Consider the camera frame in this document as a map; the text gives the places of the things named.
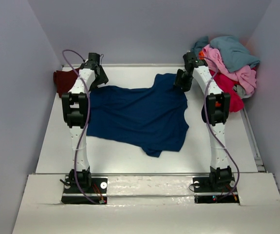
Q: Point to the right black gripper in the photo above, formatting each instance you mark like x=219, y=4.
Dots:
x=185, y=87

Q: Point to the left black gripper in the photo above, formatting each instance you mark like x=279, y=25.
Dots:
x=103, y=79

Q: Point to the navy blue t shirt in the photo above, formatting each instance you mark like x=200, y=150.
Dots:
x=150, y=118

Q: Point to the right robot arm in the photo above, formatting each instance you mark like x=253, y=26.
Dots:
x=215, y=113

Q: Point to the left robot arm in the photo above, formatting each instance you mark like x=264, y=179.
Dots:
x=76, y=114

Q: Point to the folded dark red shirt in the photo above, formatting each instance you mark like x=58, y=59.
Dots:
x=64, y=81

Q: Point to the grey blue t shirt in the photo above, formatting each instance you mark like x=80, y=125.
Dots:
x=231, y=47

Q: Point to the magenta t shirt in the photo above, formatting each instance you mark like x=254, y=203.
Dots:
x=226, y=85

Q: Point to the light pink t shirt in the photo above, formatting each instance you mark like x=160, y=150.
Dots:
x=244, y=75

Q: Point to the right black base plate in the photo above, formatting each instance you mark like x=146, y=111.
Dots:
x=204, y=193

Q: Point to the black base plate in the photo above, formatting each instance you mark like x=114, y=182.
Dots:
x=96, y=194
x=204, y=193

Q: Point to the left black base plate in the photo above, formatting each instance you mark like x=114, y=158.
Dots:
x=96, y=194

